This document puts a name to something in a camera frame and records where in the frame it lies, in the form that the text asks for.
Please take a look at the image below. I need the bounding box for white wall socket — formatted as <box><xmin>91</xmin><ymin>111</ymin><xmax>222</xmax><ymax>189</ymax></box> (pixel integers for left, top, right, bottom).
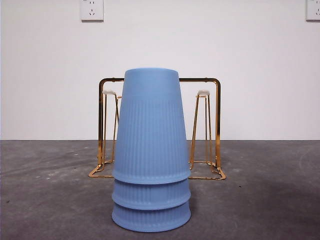
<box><xmin>80</xmin><ymin>0</ymin><xmax>105</xmax><ymax>22</ymax></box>
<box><xmin>306</xmin><ymin>0</ymin><xmax>320</xmax><ymax>22</ymax></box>

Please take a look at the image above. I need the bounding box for gold wire cup holder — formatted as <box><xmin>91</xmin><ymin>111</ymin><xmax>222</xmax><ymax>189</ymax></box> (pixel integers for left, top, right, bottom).
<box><xmin>87</xmin><ymin>77</ymin><xmax>227</xmax><ymax>181</ymax></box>

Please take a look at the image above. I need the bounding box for blue ribbed plastic cup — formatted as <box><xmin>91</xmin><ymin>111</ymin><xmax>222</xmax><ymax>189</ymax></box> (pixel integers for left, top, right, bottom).
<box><xmin>111</xmin><ymin>177</ymin><xmax>192</xmax><ymax>210</ymax></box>
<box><xmin>111</xmin><ymin>201</ymin><xmax>192</xmax><ymax>237</ymax></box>
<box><xmin>111</xmin><ymin>68</ymin><xmax>191</xmax><ymax>185</ymax></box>

